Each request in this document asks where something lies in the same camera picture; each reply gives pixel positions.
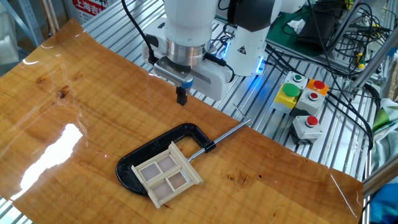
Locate grey slanted post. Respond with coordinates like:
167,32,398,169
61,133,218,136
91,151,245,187
325,0,366,60

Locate red and white sign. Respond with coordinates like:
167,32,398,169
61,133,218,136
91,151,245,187
71,0,110,24

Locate white green cloth bag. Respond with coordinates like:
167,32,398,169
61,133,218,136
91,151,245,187
371,98,398,175

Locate black button box cable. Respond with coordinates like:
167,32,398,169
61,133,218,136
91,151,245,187
325,88,374,152

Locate crumpled white tissue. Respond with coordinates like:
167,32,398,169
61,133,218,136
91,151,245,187
286,18,307,35

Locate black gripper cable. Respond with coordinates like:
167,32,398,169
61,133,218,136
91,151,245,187
203,52,236,82

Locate silver round pole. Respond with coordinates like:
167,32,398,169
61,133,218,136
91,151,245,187
350,29,398,91

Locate green table mat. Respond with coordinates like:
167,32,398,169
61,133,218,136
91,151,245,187
266,0,343,58

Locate glossy wood-grain mat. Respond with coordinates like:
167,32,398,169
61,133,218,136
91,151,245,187
0,17,364,224

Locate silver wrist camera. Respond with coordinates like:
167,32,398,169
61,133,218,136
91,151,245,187
154,55,194,91

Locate black C-clamp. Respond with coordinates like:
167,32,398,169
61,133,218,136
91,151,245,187
115,103,252,196

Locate black pouch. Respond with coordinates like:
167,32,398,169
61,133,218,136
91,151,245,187
294,6,340,52

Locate miniature wooden window frame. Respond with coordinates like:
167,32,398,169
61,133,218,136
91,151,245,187
130,141,204,209

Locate grey perforated shelf upright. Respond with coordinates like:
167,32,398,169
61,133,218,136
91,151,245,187
15,0,45,47

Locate blue fabric object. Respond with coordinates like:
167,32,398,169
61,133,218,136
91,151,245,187
368,182,398,224

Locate grey box large red button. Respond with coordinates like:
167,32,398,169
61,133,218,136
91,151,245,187
288,114,323,146

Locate aluminium frame strut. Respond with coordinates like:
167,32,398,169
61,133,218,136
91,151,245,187
362,154,398,197

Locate grey box small green button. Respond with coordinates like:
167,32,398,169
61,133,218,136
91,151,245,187
284,70,309,91

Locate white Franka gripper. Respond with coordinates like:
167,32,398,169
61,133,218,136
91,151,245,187
142,17,234,106

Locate wooden pole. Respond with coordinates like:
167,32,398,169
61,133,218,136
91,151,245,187
39,0,60,35

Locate black camera cable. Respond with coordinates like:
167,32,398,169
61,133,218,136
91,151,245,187
121,0,160,65

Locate orange box red button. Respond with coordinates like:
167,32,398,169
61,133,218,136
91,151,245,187
306,78,330,96

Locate yellow box green button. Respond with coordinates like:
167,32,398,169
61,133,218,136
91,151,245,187
271,82,302,114

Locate small sliding window sash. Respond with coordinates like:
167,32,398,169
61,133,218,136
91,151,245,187
136,161,163,184

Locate grey box small red button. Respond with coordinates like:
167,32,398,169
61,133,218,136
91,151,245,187
290,88,326,118

